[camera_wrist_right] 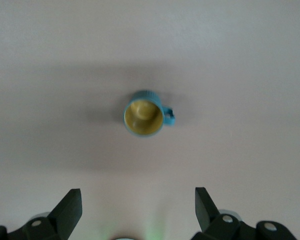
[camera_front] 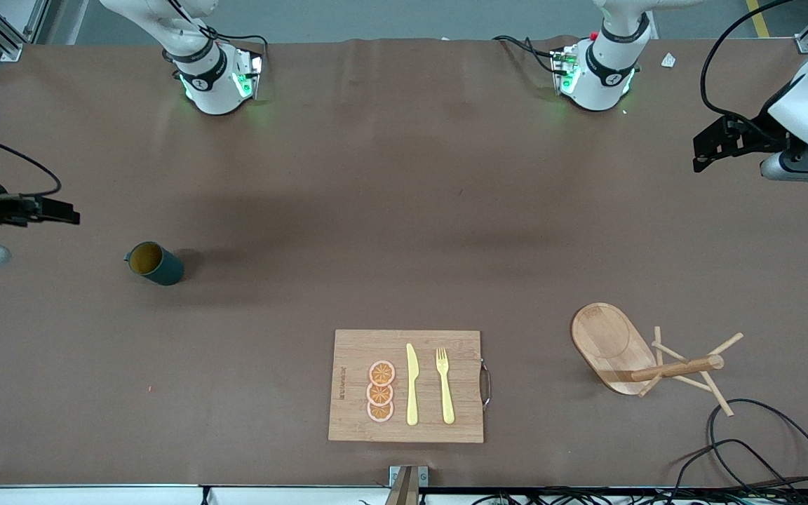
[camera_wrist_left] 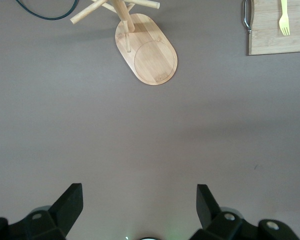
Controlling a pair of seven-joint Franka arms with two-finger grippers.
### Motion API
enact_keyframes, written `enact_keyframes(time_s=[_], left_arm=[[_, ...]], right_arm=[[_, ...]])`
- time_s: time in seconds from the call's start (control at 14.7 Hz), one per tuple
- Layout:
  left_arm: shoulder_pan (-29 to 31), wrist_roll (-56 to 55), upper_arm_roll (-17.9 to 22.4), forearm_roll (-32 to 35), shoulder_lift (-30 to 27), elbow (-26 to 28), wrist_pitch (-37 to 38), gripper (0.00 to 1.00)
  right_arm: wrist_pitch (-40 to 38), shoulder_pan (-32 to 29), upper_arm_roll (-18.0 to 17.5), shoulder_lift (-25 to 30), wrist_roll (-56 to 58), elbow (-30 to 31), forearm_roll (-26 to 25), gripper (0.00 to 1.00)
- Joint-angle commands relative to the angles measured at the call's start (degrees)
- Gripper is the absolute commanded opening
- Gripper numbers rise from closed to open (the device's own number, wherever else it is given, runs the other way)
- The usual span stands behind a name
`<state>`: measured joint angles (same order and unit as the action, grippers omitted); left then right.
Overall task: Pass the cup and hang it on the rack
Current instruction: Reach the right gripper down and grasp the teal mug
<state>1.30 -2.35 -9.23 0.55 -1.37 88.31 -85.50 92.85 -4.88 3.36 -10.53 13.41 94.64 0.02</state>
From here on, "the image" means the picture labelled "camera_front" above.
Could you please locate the teal cup with yellow inside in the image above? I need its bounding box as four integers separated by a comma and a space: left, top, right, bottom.
124, 241, 185, 286

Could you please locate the wooden cup rack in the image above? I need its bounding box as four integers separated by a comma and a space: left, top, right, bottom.
571, 302, 744, 417

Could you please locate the brown table cover sheet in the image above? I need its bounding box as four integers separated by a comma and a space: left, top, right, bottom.
0, 35, 808, 488

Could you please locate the bamboo cutting board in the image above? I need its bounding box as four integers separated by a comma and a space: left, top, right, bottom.
328, 330, 492, 444

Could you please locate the yellow plastic fork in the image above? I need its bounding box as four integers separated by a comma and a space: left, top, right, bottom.
436, 348, 456, 425

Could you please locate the yellow plastic knife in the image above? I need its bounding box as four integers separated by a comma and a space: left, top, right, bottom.
406, 343, 420, 426

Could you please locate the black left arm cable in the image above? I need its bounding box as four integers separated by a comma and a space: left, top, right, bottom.
700, 0, 797, 126

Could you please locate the black cable at left base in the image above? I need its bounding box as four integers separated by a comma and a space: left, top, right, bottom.
494, 35, 559, 75

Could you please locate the black cable at base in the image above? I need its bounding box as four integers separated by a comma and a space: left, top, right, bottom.
494, 35, 559, 75
204, 27, 269, 69

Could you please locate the black cable at right base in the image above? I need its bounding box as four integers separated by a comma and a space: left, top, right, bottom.
204, 27, 269, 69

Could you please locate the black looped cable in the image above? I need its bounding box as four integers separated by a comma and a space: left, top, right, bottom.
707, 398, 808, 492
671, 438, 797, 492

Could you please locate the black cable bundle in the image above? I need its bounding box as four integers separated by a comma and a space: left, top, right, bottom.
471, 486, 808, 505

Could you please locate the grey metal bracket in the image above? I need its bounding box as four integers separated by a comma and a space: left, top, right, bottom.
384, 465, 429, 505

